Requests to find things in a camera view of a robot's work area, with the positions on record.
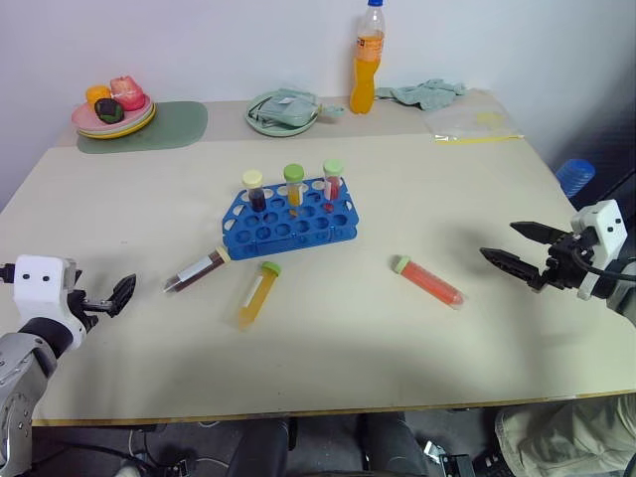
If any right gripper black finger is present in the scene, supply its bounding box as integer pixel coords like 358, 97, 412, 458
479, 246, 542, 287
510, 221, 568, 246

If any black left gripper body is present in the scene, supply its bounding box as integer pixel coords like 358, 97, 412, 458
63, 257, 100, 333

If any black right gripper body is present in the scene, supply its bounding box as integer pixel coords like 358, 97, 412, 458
528, 226, 606, 294

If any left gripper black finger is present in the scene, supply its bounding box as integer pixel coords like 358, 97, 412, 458
114, 272, 138, 300
81, 288, 135, 318

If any cream-capped tube, dark red liquid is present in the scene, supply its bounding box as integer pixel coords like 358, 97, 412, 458
160, 245, 233, 295

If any green-capped tube, orange-red liquid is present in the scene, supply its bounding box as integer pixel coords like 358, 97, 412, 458
390, 253, 470, 311

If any green-capped tube, yellow liquid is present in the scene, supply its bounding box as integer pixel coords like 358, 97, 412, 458
282, 163, 306, 208
229, 260, 283, 332

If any yellow-capped tube, dark purple liquid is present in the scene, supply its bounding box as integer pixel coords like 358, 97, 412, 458
240, 169, 270, 215

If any blue test tube rack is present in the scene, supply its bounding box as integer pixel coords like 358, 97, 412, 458
221, 177, 361, 262

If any green-capped tube, red liquid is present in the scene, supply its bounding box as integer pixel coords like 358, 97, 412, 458
321, 158, 345, 202

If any blue ribbed object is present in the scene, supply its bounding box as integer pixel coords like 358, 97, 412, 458
555, 158, 597, 201

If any clear zip bag, yellow strip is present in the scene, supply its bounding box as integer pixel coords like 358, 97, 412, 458
427, 105, 524, 147

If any light green plate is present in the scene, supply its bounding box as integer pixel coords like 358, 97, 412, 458
76, 102, 158, 142

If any yellow plate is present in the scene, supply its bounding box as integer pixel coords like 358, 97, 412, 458
74, 101, 156, 137

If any green placemat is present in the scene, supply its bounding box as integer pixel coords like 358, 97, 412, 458
75, 100, 210, 156

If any pink plate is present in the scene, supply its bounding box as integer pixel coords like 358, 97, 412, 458
70, 93, 153, 132

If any beige fabric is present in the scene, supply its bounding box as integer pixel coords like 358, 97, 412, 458
493, 394, 636, 477

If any black and green toy food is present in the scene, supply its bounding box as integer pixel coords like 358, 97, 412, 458
93, 97, 125, 124

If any crumpled green cloth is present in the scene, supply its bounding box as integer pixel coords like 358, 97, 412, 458
375, 77, 469, 110

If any pink toy food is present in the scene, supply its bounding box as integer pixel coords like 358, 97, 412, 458
108, 75, 147, 112

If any orange toy food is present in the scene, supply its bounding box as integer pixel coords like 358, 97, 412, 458
84, 84, 112, 107

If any pale green plate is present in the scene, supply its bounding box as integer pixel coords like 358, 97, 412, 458
243, 89, 320, 138

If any black box under table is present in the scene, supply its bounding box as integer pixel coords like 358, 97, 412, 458
436, 452, 479, 477

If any dark rounded shape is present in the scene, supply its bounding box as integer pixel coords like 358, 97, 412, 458
356, 411, 431, 477

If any pale green pouch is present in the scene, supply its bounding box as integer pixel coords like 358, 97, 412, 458
257, 87, 320, 128

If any orange soda bottle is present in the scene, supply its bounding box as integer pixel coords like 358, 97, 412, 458
348, 0, 389, 116

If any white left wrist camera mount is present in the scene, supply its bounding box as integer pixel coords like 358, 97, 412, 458
12, 254, 89, 350

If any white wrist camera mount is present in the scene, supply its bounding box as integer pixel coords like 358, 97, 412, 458
12, 254, 89, 350
567, 199, 627, 301

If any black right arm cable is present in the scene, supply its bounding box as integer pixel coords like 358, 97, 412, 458
570, 246, 636, 281

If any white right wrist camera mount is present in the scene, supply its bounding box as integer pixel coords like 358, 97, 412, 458
567, 199, 627, 301

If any white floor cable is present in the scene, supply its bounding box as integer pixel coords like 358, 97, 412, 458
118, 426, 153, 477

